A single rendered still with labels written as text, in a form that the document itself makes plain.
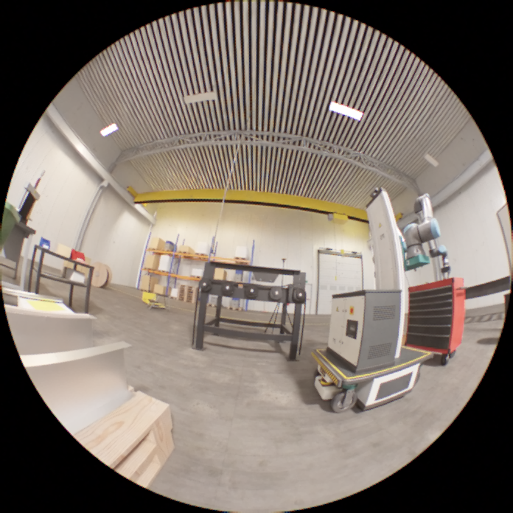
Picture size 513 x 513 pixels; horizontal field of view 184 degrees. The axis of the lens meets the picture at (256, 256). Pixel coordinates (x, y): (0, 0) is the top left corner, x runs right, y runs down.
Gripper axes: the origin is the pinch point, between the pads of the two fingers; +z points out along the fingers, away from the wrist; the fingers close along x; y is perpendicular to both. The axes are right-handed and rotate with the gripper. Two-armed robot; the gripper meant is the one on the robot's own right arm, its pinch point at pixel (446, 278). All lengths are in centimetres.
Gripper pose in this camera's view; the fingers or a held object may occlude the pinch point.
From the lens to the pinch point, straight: 217.2
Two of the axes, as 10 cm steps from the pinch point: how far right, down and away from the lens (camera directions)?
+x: -0.2, -2.7, -9.6
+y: -9.5, -3.0, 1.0
